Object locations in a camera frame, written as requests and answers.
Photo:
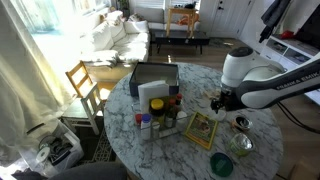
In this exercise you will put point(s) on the red object on cabinet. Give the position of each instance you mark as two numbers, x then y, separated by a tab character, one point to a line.
286	34

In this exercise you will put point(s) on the dark red-capped sauce bottle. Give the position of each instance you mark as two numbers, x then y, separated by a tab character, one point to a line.
179	101

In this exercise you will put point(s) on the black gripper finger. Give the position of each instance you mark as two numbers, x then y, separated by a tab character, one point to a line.
215	106

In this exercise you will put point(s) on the tall wooden side table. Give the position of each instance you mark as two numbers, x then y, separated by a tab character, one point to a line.
180	11

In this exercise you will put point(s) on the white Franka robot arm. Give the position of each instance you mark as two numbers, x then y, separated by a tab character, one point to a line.
253	66

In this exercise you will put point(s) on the orange object under table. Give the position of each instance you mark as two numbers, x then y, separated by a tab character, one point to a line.
185	20

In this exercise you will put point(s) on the small red-capped jar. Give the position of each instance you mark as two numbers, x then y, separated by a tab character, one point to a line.
138	118

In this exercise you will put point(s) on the clear plastic storage bin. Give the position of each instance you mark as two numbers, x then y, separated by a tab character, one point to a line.
63	150

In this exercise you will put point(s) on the glass shaker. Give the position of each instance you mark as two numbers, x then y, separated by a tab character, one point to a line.
155	130

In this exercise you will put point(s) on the dark hanging jacket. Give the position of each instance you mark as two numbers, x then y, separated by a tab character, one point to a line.
273	15

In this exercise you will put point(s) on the black television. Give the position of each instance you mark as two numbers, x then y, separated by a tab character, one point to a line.
311	28

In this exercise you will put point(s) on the patterned dark rug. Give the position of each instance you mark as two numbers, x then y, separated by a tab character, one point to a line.
103	150

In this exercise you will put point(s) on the patterned sofa pillow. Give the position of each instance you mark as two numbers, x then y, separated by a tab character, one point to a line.
135	17

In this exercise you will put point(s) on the navy blue open box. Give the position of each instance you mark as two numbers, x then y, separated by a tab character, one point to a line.
135	85

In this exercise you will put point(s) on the white door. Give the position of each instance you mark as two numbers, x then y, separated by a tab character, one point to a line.
230	16

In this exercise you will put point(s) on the white chair with dark seat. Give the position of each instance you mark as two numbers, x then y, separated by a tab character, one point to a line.
91	103

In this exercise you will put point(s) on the white bottle with blue cap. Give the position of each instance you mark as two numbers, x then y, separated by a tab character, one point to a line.
145	126

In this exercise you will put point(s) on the wooden slat-back chair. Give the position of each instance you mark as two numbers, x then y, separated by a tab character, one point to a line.
80	80

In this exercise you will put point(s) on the white shaker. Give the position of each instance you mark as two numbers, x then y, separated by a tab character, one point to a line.
181	118

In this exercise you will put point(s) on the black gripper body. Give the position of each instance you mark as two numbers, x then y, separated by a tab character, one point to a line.
230	100

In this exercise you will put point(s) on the yellow-lidded dark jar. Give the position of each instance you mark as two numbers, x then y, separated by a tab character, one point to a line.
157	106

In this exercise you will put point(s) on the yellow bordered book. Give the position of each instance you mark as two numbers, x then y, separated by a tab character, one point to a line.
201	130

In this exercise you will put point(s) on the white napkin stack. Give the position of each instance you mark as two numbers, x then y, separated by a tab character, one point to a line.
151	93

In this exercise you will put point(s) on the grey chair back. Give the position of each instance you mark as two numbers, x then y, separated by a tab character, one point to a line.
90	171

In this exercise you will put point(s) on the black coffee table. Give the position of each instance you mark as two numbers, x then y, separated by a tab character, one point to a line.
181	37

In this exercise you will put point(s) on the white sectional sofa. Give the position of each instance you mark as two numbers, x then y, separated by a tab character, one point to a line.
130	43

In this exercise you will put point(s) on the small wooden block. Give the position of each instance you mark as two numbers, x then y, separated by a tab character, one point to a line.
208	94
217	93

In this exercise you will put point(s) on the cream curtain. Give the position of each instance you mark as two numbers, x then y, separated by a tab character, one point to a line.
23	83

